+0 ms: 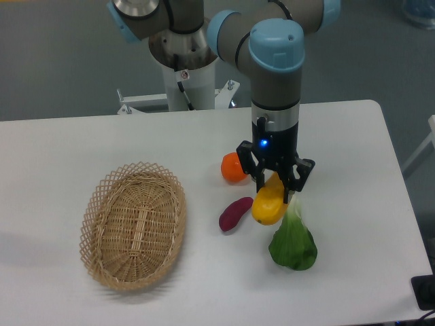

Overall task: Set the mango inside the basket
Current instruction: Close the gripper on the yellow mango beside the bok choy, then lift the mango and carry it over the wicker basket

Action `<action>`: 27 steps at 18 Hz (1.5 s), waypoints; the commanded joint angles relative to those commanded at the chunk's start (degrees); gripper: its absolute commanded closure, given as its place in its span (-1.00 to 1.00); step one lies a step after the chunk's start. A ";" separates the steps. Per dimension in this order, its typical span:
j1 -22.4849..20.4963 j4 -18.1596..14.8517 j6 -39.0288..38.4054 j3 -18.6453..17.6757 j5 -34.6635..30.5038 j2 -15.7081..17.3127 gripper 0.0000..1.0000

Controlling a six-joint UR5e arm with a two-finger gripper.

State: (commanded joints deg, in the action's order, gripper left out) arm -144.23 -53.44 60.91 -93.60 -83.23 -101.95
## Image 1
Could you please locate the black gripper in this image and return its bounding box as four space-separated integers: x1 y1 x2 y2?
237 123 315 204

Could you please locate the yellow mango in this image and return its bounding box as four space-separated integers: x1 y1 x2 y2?
251 172 288 225

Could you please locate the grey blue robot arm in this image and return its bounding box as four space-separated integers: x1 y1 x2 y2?
107 1 341 202

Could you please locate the woven wicker basket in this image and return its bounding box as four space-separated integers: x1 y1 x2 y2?
80 162 187 291

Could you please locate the orange tangerine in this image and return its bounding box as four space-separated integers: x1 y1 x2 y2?
220 152 247 183

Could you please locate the purple sweet potato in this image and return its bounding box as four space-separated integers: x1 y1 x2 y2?
219 197 254 232

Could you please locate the green bok choy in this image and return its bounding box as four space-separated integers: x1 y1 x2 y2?
268 196 318 271

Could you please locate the black device at table edge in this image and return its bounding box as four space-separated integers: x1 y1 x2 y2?
411 274 434 310

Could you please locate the blue object top right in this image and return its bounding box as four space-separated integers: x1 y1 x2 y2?
402 0 434 30

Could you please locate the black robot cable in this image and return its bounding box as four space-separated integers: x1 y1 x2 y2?
173 54 196 111

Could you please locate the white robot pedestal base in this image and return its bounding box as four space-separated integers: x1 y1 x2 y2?
117 24 240 115

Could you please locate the white frame at right edge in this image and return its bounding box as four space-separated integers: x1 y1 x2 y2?
401 115 434 179

